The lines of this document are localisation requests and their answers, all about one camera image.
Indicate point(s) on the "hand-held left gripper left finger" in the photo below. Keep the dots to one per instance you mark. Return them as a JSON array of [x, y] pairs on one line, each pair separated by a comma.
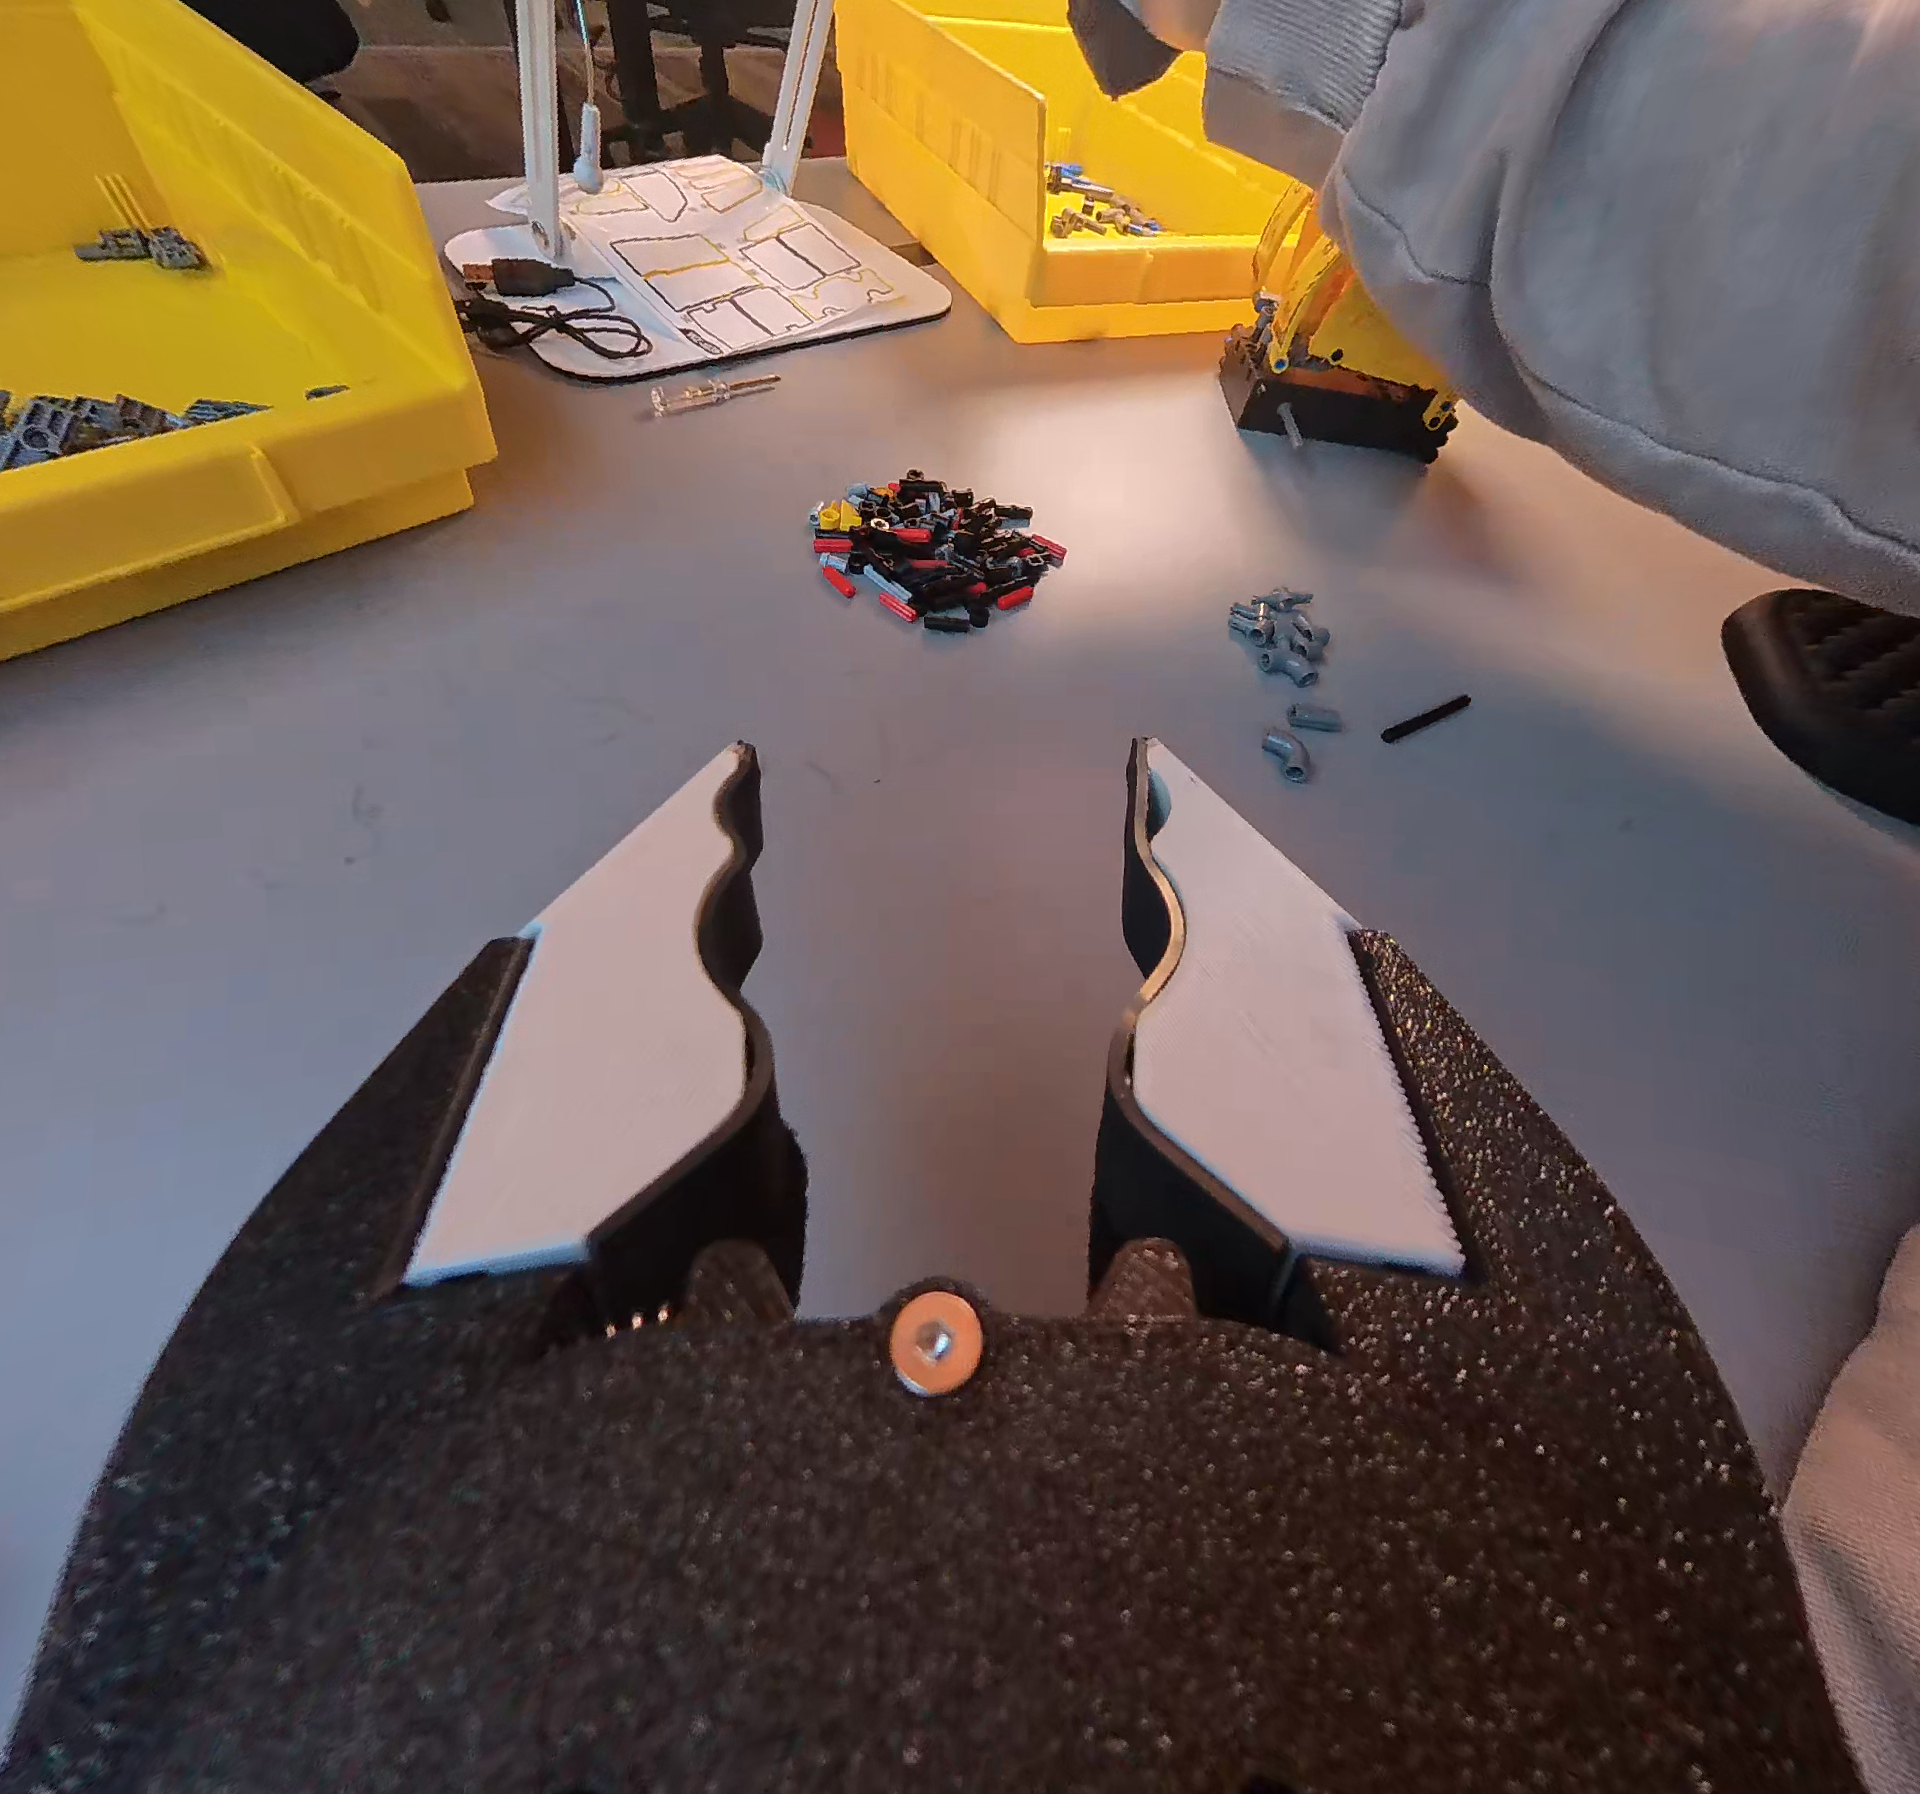
[[599, 1075]]

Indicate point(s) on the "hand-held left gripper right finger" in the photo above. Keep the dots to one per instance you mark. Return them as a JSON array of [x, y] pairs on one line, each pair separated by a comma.
[[1273, 1075]]

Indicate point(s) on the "grey elbow piece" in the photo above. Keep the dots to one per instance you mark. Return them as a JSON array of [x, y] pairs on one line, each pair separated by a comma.
[[1283, 753]]

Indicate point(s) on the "black axle rod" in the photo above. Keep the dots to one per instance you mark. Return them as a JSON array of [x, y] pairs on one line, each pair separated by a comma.
[[1425, 719]]

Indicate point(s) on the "yellow block robot model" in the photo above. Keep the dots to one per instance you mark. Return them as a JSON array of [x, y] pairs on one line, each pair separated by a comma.
[[1335, 400]]

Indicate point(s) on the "pile of grey connectors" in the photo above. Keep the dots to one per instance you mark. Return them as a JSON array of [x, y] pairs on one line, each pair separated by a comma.
[[1273, 633]]

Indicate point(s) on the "person's right forearm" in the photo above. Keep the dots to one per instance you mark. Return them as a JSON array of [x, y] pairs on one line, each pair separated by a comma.
[[1574, 174]]

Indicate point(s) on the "grey desk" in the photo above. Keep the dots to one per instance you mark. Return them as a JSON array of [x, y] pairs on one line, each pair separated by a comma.
[[450, 774]]

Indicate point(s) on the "yellow bin with divider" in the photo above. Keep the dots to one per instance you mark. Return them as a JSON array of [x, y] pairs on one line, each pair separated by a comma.
[[961, 101]]

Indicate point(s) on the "heap of assorted small parts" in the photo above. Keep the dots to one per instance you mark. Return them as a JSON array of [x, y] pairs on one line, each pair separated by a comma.
[[1103, 220]]

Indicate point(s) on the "grey straight sleeve piece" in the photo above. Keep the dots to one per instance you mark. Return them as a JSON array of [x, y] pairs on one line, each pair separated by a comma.
[[1316, 716]]

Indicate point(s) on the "black office chair base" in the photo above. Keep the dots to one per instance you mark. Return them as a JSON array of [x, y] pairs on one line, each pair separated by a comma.
[[703, 11]]

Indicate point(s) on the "white sticker sheet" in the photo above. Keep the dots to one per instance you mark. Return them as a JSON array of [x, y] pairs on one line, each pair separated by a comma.
[[720, 257]]

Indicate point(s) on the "pile of black red pins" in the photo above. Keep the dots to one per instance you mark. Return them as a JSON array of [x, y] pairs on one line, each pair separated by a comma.
[[936, 551]]

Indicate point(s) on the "white wooden book stand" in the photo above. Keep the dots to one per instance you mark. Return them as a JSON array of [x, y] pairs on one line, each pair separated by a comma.
[[529, 69]]

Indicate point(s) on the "black wrist rest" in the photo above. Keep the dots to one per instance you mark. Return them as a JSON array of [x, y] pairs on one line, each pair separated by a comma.
[[1832, 700]]

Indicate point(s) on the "person's grey hoodie torso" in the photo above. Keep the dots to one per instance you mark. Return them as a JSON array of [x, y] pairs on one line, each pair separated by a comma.
[[1866, 1524]]

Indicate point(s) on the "yellow plastic bin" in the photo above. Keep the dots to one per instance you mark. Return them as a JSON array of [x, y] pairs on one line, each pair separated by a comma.
[[223, 339]]

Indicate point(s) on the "heap of dark grey plates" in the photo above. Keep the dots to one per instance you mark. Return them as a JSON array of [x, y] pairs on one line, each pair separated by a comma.
[[91, 418]]

